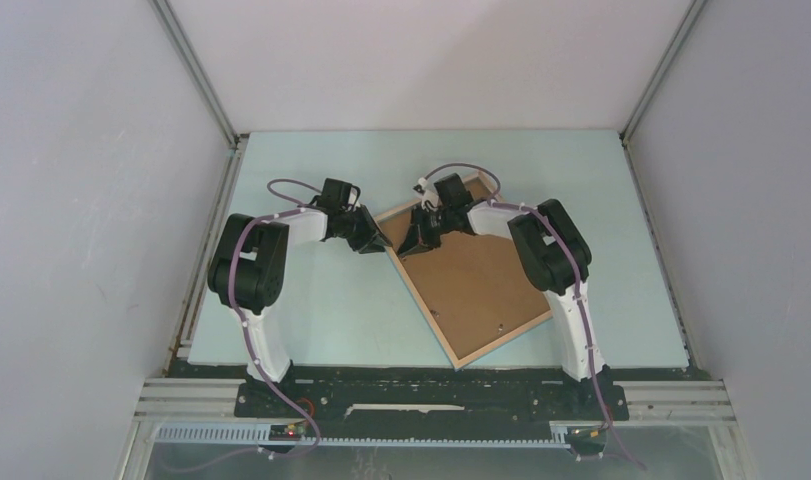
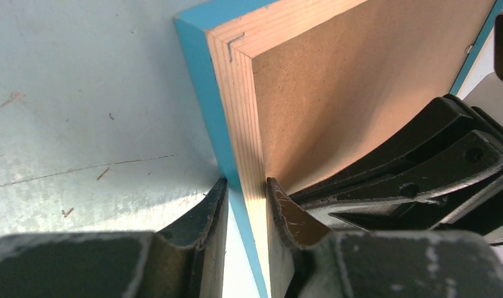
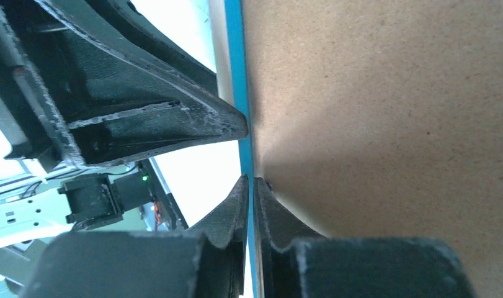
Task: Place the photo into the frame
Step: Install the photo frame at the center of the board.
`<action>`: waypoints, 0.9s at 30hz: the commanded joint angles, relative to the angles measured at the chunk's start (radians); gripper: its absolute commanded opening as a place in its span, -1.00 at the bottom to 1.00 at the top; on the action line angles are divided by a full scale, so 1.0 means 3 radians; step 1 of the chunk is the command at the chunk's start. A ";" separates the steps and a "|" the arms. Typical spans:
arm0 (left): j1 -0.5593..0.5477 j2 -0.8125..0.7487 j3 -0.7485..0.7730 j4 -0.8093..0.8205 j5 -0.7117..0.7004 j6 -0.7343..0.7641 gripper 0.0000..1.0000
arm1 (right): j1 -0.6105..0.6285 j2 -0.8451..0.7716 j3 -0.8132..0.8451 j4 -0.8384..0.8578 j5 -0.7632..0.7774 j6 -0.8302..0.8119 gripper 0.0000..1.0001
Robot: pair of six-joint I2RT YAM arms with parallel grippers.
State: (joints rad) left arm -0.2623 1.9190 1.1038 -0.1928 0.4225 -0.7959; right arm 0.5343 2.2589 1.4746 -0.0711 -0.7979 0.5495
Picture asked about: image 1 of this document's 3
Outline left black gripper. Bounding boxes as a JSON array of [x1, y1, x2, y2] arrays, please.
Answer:
[[337, 205, 390, 255]]

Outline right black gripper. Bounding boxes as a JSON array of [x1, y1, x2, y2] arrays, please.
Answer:
[[397, 205, 454, 258]]

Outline brown backing board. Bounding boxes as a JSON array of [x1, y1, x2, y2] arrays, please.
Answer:
[[380, 178, 547, 362]]

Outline wooden picture frame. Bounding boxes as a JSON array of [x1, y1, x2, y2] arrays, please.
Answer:
[[373, 170, 555, 372]]

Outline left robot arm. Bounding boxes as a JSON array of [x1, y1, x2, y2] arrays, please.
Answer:
[[207, 178, 392, 417]]

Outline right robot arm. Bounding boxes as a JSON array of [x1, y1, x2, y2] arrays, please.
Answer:
[[397, 174, 606, 418]]

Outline aluminium mounting profile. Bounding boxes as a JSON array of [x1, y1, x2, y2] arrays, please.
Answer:
[[115, 378, 736, 479]]

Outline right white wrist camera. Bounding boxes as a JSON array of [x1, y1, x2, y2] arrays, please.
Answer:
[[413, 177, 440, 210]]

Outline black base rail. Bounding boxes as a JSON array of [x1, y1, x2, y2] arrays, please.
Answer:
[[234, 366, 629, 442]]

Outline left corner aluminium post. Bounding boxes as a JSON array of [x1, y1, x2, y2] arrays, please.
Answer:
[[149, 0, 240, 149]]

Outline corner aluminium post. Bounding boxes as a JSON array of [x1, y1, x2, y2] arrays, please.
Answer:
[[620, 0, 710, 147], [149, 0, 240, 149]]

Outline right corner aluminium post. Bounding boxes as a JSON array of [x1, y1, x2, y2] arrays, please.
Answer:
[[620, 0, 710, 147]]

